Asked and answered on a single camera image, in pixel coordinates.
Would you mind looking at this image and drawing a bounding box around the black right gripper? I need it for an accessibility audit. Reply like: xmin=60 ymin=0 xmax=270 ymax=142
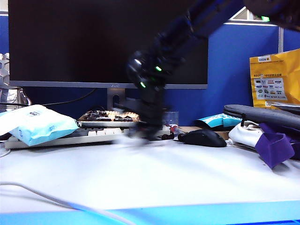
xmin=127 ymin=92 xmax=172 ymax=144

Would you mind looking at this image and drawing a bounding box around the light blue wet wipes pack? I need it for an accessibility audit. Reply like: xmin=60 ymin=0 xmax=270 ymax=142
xmin=0 ymin=105 xmax=80 ymax=147

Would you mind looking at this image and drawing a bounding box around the clear plastic cup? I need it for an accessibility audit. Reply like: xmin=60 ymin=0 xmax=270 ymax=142
xmin=164 ymin=112 xmax=180 ymax=128

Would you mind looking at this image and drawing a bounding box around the white tray of cherries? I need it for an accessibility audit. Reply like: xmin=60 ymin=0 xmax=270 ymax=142
xmin=77 ymin=110 xmax=141 ymax=128

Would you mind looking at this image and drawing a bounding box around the silver monitor stand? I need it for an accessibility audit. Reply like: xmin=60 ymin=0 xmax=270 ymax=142
xmin=107 ymin=88 xmax=127 ymax=112

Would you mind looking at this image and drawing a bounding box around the black computer mouse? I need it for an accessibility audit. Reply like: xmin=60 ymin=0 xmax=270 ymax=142
xmin=183 ymin=128 xmax=227 ymax=148

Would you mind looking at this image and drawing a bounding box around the light blue snack packet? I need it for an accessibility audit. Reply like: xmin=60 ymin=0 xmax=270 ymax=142
xmin=195 ymin=113 xmax=243 ymax=129

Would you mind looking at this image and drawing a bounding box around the white mechanical keyboard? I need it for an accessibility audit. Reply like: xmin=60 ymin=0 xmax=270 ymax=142
xmin=4 ymin=121 xmax=171 ymax=150

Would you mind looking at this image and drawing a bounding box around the white cloth bag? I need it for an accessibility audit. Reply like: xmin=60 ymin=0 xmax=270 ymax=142
xmin=227 ymin=120 xmax=267 ymax=148

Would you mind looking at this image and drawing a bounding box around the blue cubicle partition panel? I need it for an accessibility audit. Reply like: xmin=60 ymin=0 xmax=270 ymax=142
xmin=279 ymin=25 xmax=300 ymax=53
xmin=0 ymin=11 xmax=281 ymax=127

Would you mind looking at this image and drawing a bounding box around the grey laptop sleeve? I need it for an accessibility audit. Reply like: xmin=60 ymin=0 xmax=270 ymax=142
xmin=223 ymin=105 xmax=300 ymax=132

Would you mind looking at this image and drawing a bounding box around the black computer monitor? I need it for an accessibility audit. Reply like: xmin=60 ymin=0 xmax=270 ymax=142
xmin=8 ymin=0 xmax=209 ymax=90

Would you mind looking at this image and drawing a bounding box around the purple cloth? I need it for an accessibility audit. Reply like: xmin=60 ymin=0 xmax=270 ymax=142
xmin=255 ymin=123 xmax=295 ymax=169

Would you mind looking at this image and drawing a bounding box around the yellow paper bag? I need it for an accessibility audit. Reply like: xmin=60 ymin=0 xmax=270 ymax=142
xmin=249 ymin=48 xmax=300 ymax=110

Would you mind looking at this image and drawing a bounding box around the purple fabric bag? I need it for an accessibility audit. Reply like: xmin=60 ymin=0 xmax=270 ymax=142
xmin=282 ymin=131 xmax=300 ymax=161

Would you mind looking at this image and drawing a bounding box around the black monitor cable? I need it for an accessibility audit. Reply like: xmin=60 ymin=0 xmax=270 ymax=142
xmin=0 ymin=102 xmax=31 ymax=108
xmin=41 ymin=88 xmax=99 ymax=106

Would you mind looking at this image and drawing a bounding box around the thick white cable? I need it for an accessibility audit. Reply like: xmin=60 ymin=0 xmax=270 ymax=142
xmin=0 ymin=181 xmax=136 ymax=225

